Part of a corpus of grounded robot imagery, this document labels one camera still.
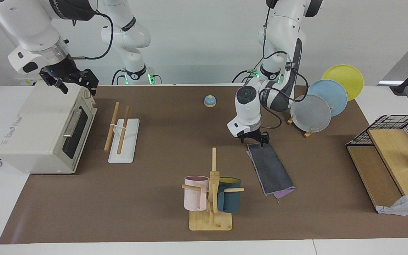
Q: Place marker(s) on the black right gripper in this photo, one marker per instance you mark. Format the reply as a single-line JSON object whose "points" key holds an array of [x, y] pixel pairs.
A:
{"points": [[62, 71]]}

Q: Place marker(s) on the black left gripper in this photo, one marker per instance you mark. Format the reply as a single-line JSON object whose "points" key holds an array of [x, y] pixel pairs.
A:
{"points": [[250, 134]]}

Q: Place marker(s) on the purple and grey towel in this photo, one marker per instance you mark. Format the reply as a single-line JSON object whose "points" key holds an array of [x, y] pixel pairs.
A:
{"points": [[269, 170]]}

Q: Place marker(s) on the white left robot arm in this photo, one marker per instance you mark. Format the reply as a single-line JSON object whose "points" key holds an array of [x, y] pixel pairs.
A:
{"points": [[285, 28]]}

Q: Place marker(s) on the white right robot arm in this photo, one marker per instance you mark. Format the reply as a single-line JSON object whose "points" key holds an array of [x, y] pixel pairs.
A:
{"points": [[30, 24]]}

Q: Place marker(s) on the wooden plate rack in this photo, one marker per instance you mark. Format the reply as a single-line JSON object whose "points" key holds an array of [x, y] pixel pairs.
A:
{"points": [[308, 134]]}

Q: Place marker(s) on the white towel rack wooden bars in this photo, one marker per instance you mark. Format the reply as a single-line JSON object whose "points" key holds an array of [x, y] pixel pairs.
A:
{"points": [[128, 141]]}

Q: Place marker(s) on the beige toaster oven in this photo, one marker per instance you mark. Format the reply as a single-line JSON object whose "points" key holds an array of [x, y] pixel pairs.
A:
{"points": [[37, 127]]}

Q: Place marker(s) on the blue bell wooden knob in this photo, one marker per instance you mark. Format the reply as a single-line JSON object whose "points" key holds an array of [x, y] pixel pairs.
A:
{"points": [[210, 102]]}

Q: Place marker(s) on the grey plate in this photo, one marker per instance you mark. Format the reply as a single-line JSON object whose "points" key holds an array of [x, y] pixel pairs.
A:
{"points": [[312, 113]]}

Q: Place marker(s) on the dark teal mug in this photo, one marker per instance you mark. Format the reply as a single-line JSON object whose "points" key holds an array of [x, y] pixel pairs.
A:
{"points": [[229, 202]]}

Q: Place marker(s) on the brown table mat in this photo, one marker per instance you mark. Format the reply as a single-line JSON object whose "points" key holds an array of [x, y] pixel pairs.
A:
{"points": [[175, 141]]}

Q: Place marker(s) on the pink mug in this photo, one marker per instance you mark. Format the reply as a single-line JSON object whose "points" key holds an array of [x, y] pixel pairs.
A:
{"points": [[193, 200]]}

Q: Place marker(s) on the light blue plate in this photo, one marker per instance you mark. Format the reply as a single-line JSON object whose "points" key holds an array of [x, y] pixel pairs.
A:
{"points": [[335, 94]]}

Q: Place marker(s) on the wooden mug tree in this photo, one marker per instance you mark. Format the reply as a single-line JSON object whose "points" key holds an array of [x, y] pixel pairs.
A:
{"points": [[211, 221]]}

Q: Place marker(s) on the yellow plate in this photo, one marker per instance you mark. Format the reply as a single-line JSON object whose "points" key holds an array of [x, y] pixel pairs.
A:
{"points": [[349, 76]]}

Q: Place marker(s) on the wooden shelf box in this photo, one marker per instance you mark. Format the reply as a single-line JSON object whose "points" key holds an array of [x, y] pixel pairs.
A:
{"points": [[388, 166]]}

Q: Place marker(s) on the white patterned cloth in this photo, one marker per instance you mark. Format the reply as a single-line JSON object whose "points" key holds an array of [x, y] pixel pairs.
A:
{"points": [[407, 205]]}

